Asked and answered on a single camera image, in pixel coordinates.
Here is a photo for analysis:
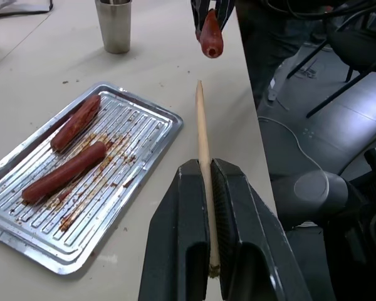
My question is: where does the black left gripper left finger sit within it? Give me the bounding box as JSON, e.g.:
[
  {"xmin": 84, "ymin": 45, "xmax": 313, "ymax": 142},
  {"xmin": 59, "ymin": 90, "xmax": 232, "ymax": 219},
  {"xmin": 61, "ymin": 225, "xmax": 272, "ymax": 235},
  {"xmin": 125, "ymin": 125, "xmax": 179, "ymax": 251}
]
[{"xmin": 137, "ymin": 159, "xmax": 212, "ymax": 301}]

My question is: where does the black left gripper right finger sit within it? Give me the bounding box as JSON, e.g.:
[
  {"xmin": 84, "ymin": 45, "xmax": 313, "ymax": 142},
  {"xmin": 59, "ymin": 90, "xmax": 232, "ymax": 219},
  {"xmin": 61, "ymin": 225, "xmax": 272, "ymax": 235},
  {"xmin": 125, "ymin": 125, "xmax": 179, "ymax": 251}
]
[{"xmin": 210, "ymin": 158, "xmax": 313, "ymax": 301}]

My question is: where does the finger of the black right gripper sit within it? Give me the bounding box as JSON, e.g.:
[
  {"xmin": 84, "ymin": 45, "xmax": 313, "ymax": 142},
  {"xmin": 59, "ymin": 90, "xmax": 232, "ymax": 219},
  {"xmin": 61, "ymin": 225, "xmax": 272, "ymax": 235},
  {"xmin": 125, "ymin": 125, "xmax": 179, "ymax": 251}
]
[
  {"xmin": 190, "ymin": 0, "xmax": 212, "ymax": 33},
  {"xmin": 215, "ymin": 0, "xmax": 236, "ymax": 31}
]

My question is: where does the red sausage with pierced end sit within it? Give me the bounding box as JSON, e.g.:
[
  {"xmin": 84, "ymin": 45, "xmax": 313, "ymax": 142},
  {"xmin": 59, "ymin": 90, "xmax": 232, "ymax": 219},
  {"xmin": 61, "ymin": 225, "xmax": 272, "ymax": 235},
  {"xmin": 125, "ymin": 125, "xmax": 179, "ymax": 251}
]
[{"xmin": 199, "ymin": 9, "xmax": 224, "ymax": 60}]

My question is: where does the wooden skewer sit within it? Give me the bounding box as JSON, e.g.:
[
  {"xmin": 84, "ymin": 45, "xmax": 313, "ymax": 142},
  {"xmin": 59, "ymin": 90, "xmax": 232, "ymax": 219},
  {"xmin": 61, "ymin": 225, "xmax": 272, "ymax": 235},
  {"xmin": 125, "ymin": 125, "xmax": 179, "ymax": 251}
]
[{"xmin": 196, "ymin": 80, "xmax": 222, "ymax": 278}]

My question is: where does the stainless steel cup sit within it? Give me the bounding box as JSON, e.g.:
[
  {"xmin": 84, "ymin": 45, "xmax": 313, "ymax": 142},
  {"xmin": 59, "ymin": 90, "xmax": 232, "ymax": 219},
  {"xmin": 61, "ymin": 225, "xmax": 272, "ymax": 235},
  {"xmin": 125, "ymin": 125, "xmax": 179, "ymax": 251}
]
[{"xmin": 95, "ymin": 0, "xmax": 133, "ymax": 53}]

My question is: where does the ribbed silver metal tray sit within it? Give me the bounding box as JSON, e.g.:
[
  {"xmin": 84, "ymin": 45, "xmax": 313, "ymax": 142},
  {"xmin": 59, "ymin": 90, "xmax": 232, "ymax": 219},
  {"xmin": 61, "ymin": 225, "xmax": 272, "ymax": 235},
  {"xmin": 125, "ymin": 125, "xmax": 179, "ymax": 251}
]
[{"xmin": 0, "ymin": 82, "xmax": 184, "ymax": 276}]

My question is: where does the silver robot body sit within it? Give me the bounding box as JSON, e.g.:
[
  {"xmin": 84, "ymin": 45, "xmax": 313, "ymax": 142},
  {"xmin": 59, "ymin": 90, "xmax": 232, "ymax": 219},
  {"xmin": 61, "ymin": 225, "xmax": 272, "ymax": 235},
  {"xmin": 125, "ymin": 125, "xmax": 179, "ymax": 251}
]
[{"xmin": 270, "ymin": 170, "xmax": 360, "ymax": 231}]

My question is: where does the black robot mechanism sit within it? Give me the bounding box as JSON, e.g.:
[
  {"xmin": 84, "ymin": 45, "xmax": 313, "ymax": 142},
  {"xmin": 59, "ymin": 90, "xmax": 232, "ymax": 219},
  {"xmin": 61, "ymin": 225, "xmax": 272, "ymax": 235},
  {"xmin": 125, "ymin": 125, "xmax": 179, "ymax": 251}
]
[{"xmin": 319, "ymin": 146, "xmax": 376, "ymax": 301}]

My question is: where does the thin white cable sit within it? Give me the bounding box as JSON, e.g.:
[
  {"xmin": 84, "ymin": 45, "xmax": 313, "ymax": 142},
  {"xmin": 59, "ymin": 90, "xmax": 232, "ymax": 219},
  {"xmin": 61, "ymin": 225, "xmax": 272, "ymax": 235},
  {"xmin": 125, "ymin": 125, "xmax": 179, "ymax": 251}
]
[{"xmin": 258, "ymin": 116, "xmax": 325, "ymax": 172}]

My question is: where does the black chair frame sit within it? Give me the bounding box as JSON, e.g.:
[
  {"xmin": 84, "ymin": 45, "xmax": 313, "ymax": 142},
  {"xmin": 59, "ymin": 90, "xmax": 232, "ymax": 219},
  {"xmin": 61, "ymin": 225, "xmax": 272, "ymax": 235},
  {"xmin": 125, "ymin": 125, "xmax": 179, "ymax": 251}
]
[{"xmin": 286, "ymin": 18, "xmax": 376, "ymax": 119}]

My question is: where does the black cable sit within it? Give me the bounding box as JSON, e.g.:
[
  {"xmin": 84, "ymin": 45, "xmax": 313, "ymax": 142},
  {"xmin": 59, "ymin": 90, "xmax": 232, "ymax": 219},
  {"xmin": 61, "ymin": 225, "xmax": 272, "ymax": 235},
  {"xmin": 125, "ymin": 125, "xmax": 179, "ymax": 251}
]
[{"xmin": 0, "ymin": 8, "xmax": 53, "ymax": 18}]

